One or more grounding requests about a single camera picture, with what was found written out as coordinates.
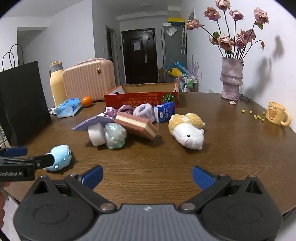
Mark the dried pink rose bouquet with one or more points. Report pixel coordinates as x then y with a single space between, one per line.
225 40

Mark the white charger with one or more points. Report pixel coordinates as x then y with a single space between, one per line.
52 111

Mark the dark brown door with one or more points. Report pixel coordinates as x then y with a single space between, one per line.
138 67

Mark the orange fruit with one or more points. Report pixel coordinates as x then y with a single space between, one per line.
87 101

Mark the clear plastic bag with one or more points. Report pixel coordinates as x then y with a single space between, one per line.
171 31

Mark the pink ribbed suitcase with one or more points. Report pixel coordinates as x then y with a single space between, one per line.
89 80

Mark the purple satin scrunchie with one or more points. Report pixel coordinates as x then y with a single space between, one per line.
113 111

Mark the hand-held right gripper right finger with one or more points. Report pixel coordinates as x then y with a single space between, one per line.
203 177

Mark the black paper bag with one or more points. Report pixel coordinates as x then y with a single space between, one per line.
23 104

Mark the yellow box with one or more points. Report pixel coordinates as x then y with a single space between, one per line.
175 21

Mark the blue tissue packet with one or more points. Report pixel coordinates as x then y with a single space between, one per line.
68 107

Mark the lilac fluffy headband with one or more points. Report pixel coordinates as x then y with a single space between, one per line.
145 112

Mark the scattered yellow popcorn bits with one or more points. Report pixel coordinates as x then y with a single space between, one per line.
257 116

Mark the iridescent plastic bag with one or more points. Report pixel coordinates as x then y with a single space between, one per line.
114 135

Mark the purple fabric pouch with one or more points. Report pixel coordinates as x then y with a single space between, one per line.
92 122

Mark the blue and yellow bags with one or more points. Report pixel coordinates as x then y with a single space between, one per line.
177 69

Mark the light blue plush toy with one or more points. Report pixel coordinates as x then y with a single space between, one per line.
61 156

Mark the black eyeglasses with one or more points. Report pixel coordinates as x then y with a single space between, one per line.
244 97

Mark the yellow bear mug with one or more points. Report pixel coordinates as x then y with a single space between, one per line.
275 113

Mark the grey refrigerator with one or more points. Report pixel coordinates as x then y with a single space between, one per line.
172 51

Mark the yellow thermos bottle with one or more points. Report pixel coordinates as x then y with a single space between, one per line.
57 88

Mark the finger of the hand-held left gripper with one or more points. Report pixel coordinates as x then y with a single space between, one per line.
44 160
16 151

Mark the white wall panel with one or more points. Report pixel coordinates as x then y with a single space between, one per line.
191 15

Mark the white wall heater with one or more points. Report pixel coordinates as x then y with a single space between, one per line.
215 90

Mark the purple textured vase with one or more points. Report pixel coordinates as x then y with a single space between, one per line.
232 78

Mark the red cardboard box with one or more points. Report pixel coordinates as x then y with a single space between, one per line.
138 98

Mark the yellow white hamster plush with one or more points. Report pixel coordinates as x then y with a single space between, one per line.
188 133

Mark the small white box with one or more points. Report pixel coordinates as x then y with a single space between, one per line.
167 24

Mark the hanging clear umbrellas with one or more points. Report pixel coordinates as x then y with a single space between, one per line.
183 39

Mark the purple wall decoration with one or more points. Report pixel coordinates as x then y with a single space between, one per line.
195 66

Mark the pink bucket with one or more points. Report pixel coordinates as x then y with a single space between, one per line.
177 81

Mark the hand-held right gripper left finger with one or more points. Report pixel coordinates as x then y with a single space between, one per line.
93 176

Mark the blue milk carton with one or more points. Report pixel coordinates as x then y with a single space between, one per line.
164 112

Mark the person's left hand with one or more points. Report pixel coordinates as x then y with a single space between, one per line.
3 199

